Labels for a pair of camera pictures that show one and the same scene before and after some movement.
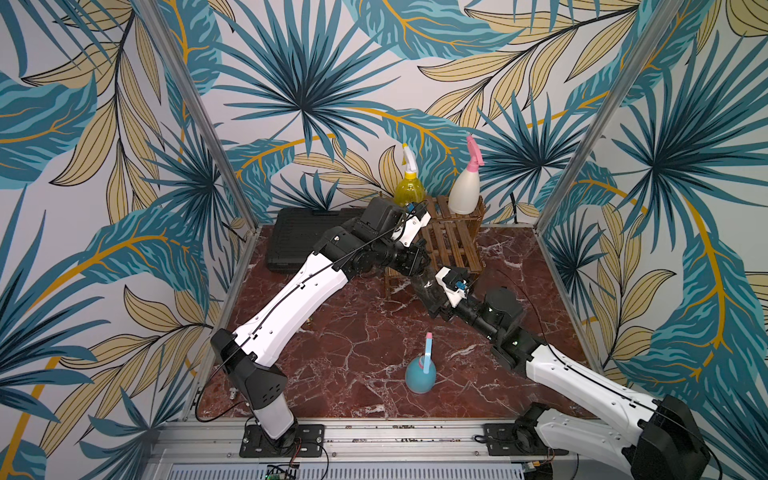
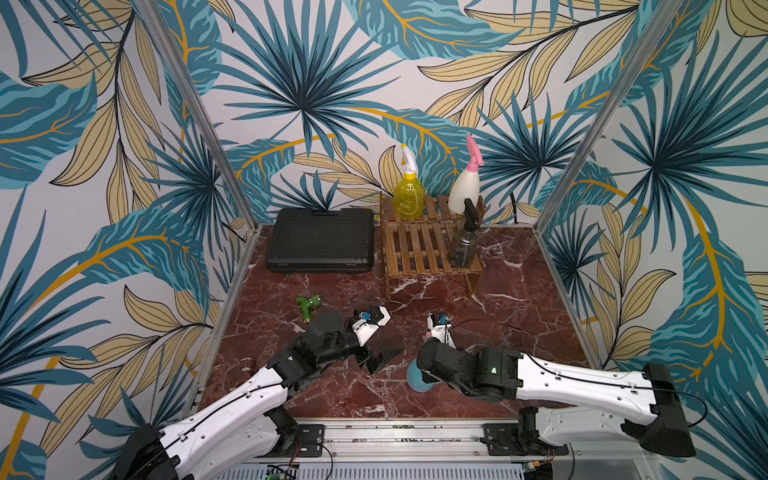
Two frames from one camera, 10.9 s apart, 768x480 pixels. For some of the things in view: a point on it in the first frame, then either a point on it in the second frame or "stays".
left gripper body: (407, 258) -> (363, 354)
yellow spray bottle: (410, 190) stays
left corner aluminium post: (170, 48) stays
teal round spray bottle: (421, 371) stays
